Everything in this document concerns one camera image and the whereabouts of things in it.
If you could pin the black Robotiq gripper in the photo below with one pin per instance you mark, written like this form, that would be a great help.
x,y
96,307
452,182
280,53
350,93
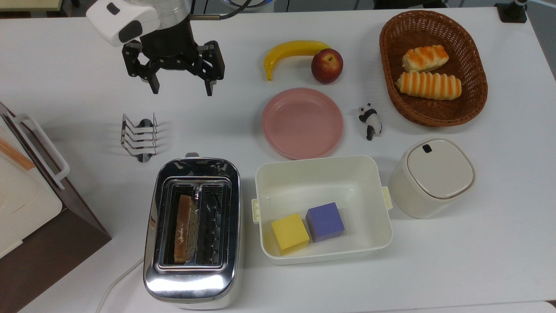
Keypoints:
x,y
171,50

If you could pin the toast bread slice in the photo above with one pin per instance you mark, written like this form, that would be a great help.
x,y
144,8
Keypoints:
x,y
182,230

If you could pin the chrome and cream toaster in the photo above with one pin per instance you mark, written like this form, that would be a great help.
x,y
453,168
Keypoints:
x,y
191,282

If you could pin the short orange bread roll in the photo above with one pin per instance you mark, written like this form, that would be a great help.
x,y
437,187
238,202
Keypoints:
x,y
425,58

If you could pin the long striped bread roll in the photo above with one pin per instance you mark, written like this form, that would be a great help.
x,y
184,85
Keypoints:
x,y
428,85

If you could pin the yellow banana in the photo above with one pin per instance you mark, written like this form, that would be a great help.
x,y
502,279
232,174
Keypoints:
x,y
286,50

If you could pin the pink plate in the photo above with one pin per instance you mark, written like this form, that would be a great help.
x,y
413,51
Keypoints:
x,y
302,124

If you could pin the red apple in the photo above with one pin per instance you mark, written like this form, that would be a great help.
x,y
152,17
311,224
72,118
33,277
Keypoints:
x,y
326,66

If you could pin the white plastic storage box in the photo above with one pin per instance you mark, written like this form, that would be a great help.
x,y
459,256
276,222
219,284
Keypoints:
x,y
312,182

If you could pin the yellow cube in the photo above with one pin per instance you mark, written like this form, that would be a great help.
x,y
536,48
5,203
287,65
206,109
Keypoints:
x,y
289,230

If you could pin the panda figurine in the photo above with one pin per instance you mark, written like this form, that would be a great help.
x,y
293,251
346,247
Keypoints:
x,y
371,121

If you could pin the cream toy cabinet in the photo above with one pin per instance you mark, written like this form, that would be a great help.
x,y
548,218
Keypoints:
x,y
21,204

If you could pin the purple cube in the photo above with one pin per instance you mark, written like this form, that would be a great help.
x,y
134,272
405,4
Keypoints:
x,y
323,219

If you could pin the cream lidded desktop bin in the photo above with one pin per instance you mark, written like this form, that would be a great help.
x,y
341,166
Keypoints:
x,y
438,169

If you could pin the brown wicker basket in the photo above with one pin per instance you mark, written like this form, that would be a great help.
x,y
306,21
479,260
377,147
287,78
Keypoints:
x,y
473,87

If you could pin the black camera stand clamp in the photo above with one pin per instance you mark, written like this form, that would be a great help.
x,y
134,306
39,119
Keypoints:
x,y
512,13

